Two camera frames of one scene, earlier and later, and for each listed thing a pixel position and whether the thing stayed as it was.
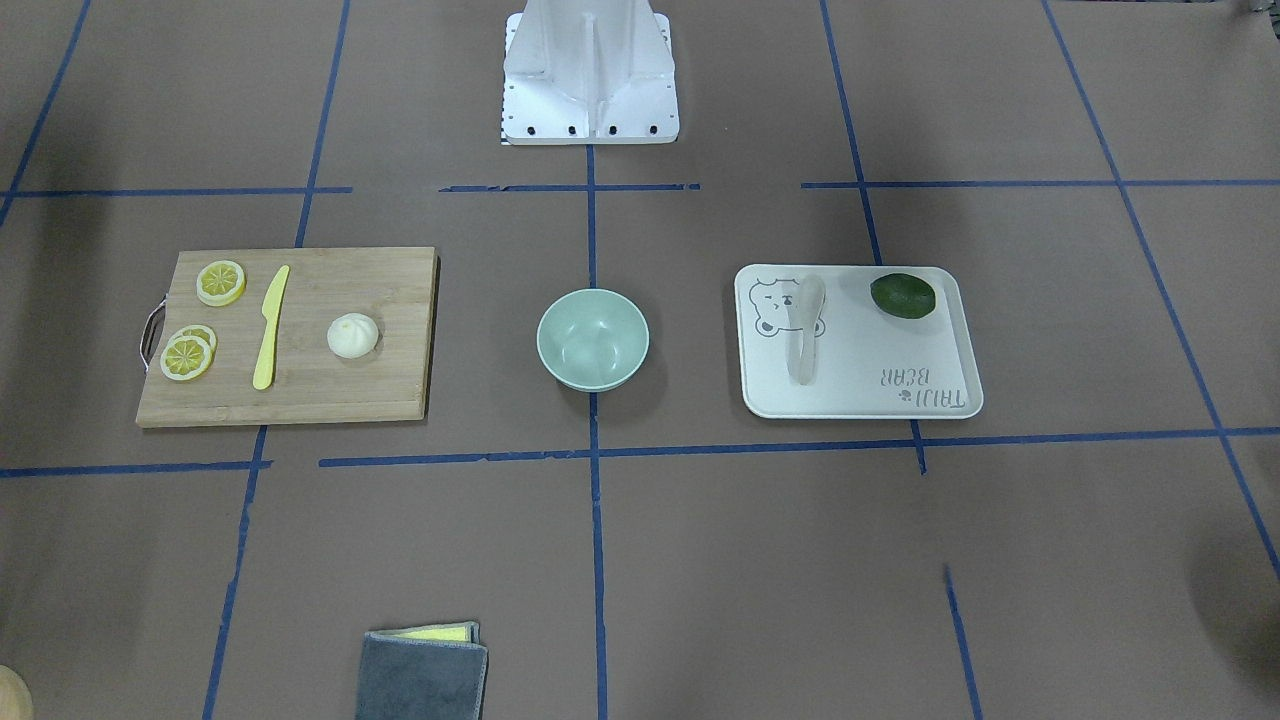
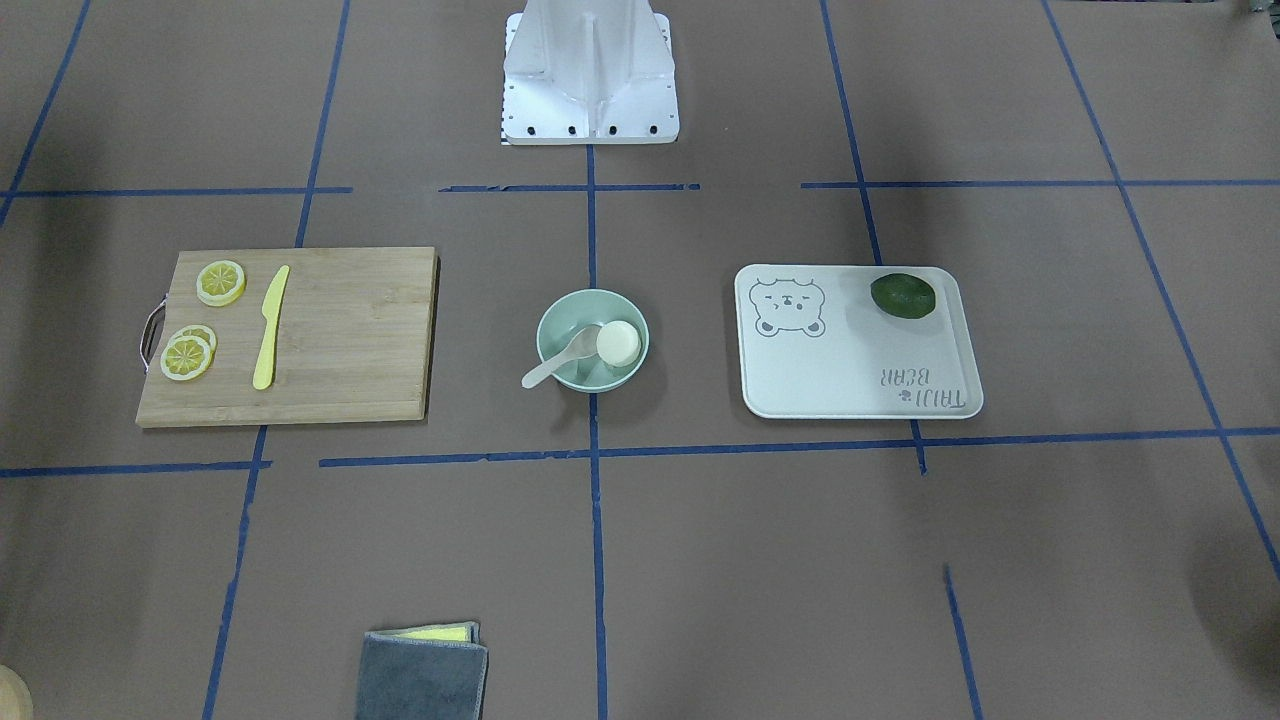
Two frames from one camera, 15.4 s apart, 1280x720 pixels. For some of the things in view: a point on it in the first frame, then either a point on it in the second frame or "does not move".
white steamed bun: [352, 335] -> [619, 343]
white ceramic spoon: [812, 296] -> [583, 345]
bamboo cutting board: [310, 382] does not move
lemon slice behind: [200, 331] does not move
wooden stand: [16, 699] does not move
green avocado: [903, 296] does not move
